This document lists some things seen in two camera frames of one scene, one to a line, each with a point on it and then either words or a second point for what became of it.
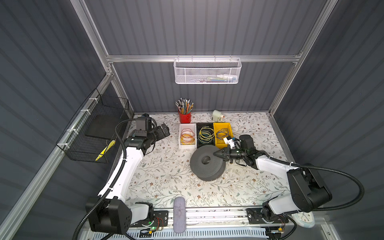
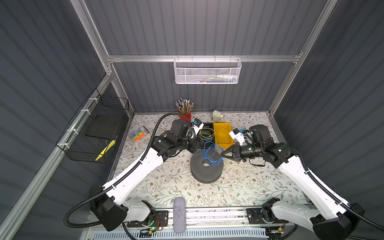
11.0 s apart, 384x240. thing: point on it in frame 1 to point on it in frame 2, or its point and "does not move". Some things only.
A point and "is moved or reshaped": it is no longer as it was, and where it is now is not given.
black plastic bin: [205, 134] does not move
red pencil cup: [185, 118] does not move
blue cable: [222, 133] is moved or reshaped
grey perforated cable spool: [205, 165] does not move
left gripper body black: [157, 134] to [186, 143]
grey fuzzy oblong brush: [179, 221] does not move
